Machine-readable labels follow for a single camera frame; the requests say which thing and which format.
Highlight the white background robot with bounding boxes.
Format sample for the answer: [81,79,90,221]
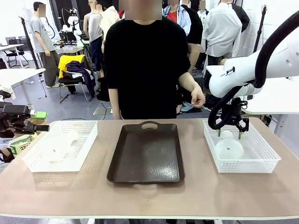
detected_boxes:
[61,7,83,43]

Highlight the person's left hand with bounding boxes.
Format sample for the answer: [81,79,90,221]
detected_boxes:
[191,86,206,109]

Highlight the black corrugated cable hose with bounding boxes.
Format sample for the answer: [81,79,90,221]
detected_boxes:
[207,10,299,130]

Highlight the person in black shirt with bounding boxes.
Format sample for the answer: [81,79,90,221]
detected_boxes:
[104,4,192,120]

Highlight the black office chair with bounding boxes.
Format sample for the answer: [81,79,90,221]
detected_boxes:
[4,36,29,68]

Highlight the translucent conical flask white cap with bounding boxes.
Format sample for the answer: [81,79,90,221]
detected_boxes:
[45,129,81,163]

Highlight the yellow garment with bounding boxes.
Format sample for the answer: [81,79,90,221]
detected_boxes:
[57,55,86,79]

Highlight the black metal chair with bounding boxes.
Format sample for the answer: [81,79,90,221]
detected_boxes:
[58,55,97,104]

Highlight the person in grey t-shirt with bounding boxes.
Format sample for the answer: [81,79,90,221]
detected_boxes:
[29,1,61,89]

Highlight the mannequin in white shirt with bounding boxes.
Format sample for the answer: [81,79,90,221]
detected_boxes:
[201,0,243,66]

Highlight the white perforated plastic basket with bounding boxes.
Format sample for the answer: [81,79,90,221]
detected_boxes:
[202,119,282,174]

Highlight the green and white carton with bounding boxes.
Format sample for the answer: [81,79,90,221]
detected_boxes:
[9,134,36,156]

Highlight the mannequin in white tank top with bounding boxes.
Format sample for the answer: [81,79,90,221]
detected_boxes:
[83,0,104,79]

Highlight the person's left forearm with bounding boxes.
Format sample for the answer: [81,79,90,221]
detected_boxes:
[178,71,201,94]

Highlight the mannequin in cream shirt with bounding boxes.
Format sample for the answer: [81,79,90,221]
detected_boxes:
[99,0,122,49]

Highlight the white table with grey leg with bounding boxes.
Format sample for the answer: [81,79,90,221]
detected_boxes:
[0,68,46,111]

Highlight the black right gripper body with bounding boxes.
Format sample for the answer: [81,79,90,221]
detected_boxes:
[224,97,246,128]

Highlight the dark navy garment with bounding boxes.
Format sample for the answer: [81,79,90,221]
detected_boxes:
[62,60,96,98]

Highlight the white perforated basket with sticker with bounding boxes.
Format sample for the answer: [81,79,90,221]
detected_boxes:
[22,120,98,173]

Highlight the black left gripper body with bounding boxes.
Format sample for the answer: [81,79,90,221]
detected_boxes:
[0,113,27,139]

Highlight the person's right forearm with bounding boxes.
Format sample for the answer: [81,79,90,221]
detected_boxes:
[108,88,121,120]

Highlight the black tripod stand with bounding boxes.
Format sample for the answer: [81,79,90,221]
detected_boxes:
[253,4,269,54]

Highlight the dark brown plastic tray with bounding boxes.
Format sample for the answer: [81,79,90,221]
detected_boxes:
[107,120,186,186]

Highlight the black light stand pole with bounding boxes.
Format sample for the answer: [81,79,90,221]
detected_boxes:
[19,16,41,70]

